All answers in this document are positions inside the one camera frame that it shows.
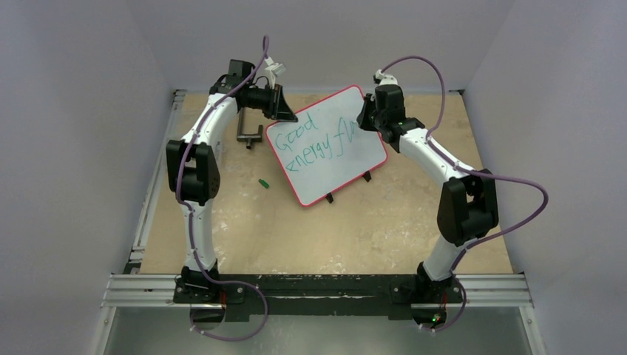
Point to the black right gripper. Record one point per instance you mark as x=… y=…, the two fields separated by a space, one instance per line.
x=369 y=115

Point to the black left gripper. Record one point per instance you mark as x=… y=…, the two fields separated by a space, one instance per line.
x=278 y=109

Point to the pink framed whiteboard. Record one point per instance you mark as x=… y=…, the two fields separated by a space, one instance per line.
x=325 y=149

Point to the green marker cap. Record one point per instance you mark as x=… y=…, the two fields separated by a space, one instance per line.
x=264 y=184

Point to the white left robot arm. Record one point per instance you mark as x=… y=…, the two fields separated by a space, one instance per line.
x=192 y=163

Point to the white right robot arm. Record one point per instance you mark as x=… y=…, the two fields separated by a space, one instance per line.
x=468 y=207

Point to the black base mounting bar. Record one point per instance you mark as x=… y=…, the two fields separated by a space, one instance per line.
x=366 y=295

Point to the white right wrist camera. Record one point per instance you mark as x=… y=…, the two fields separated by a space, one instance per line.
x=381 y=78

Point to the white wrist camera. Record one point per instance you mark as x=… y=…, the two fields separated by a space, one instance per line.
x=381 y=78
x=273 y=70

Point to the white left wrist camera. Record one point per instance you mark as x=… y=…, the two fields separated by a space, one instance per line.
x=273 y=70

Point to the dark metal pipe bracket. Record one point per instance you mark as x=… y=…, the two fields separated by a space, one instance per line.
x=249 y=139

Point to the aluminium frame rail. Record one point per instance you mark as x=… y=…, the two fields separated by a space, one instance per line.
x=323 y=257

